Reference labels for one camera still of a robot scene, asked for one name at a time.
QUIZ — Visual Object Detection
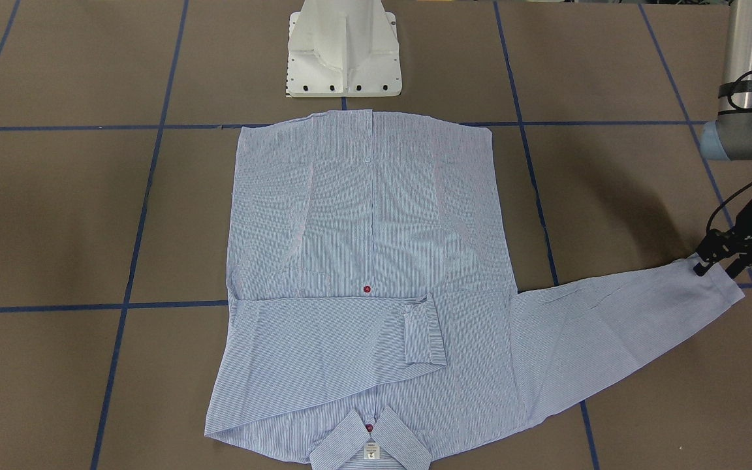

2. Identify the blue striped button shirt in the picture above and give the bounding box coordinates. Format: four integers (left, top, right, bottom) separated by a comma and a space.
204, 110, 744, 469

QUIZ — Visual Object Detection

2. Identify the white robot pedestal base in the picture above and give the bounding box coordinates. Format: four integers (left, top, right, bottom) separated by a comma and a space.
286, 1, 403, 99

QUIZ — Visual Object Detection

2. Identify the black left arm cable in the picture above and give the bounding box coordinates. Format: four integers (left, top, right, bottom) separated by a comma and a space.
706, 69, 752, 236

